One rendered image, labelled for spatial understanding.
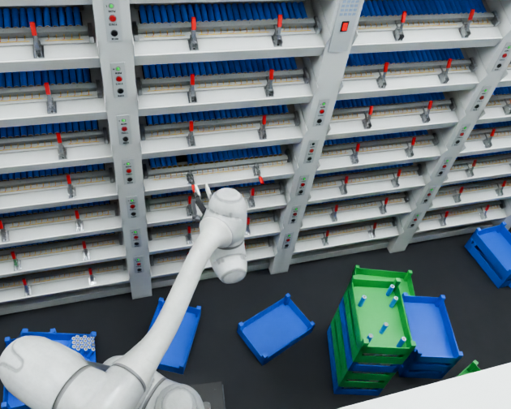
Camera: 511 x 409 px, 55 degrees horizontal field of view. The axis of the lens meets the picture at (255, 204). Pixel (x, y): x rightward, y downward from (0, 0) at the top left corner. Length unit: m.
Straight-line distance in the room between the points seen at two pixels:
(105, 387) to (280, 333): 1.33
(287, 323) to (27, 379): 1.45
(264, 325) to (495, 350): 1.13
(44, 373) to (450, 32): 1.64
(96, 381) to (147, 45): 0.93
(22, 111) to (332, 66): 0.99
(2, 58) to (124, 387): 0.93
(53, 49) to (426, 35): 1.21
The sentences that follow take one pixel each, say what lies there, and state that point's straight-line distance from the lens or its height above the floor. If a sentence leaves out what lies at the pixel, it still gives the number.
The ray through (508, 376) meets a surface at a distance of 0.47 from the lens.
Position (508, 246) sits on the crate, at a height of 0.08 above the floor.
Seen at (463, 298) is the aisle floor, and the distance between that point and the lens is 2.83.
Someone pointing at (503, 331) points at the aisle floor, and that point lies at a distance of 2.83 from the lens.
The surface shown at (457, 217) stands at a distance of 2.94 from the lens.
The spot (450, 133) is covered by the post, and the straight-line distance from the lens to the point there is 2.28.
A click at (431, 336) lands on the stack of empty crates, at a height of 0.16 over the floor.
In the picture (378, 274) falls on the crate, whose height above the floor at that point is 0.02.
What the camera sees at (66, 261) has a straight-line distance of 2.18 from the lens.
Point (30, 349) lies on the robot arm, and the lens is 1.25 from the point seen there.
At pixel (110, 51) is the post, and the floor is 1.32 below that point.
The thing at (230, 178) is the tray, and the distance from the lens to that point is 1.93.
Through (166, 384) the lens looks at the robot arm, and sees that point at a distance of 1.76.
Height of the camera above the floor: 2.09
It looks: 47 degrees down
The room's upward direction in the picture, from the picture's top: 10 degrees clockwise
